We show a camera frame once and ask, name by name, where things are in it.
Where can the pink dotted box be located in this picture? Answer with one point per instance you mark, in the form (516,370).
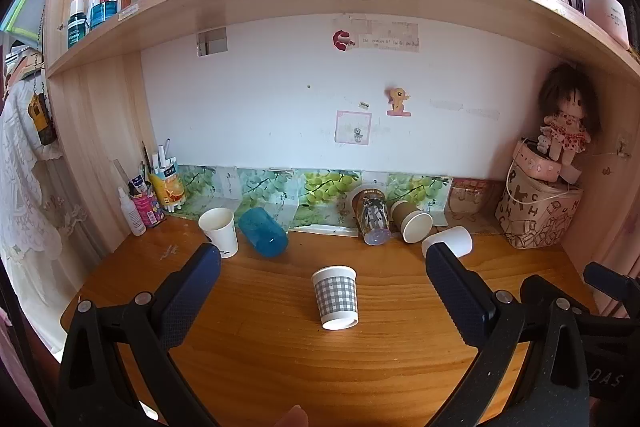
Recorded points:
(537,164)

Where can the white printed paper cup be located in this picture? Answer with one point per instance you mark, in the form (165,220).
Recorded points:
(220,232)

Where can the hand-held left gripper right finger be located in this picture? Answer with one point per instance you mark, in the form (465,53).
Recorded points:
(457,292)

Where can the plain white paper cup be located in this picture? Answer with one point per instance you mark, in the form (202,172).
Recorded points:
(452,239)

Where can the brown-haired rag doll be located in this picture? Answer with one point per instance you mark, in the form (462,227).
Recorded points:
(567,107)

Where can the grape printed packet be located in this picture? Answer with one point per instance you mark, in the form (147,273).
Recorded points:
(325,197)
(197,187)
(265,189)
(417,189)

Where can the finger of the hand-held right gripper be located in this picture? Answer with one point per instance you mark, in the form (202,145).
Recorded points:
(542,289)
(607,282)

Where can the grey checked paper cup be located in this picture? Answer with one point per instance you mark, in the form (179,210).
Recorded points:
(336,297)

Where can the pink square note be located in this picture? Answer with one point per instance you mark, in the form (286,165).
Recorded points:
(353,127)

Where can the brown paper cup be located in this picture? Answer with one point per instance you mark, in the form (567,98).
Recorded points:
(412,222)

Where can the taped paper note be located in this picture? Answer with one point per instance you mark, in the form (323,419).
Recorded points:
(390,38)

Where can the red wall sticker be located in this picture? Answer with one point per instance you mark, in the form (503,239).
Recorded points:
(342,40)

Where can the blue plastic cup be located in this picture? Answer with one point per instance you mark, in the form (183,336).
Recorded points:
(262,232)

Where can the white pink lotion bottle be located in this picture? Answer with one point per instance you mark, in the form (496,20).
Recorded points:
(607,17)

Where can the person's left hand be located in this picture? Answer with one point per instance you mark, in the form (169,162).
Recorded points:
(292,417)

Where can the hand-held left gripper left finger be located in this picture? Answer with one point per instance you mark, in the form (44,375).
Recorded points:
(187,292)

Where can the white lace curtain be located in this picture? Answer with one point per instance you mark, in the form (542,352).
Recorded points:
(35,207)

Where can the white spray bottle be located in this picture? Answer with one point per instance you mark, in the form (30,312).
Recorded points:
(132,217)

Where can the pink can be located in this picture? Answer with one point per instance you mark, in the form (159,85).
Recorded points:
(149,209)

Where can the white pen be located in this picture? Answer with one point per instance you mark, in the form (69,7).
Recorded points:
(160,158)

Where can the beige printed storage bag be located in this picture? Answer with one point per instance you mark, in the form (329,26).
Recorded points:
(540,217)

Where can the brown printed packet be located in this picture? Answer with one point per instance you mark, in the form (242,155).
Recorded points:
(467,197)

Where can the yellow orange carton pen holder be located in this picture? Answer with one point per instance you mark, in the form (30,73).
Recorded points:
(169,189)

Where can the dark pen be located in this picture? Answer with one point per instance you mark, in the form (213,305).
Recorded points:
(168,152)

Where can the orange pony sticker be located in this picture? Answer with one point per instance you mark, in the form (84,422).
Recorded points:
(398,101)

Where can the teal bottle white cap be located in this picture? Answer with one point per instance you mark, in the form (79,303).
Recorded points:
(78,24)
(102,13)

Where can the clear plastic ruler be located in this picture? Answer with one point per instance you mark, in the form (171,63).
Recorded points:
(122,174)

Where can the yellow hanging toy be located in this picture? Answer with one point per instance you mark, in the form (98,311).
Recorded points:
(41,119)

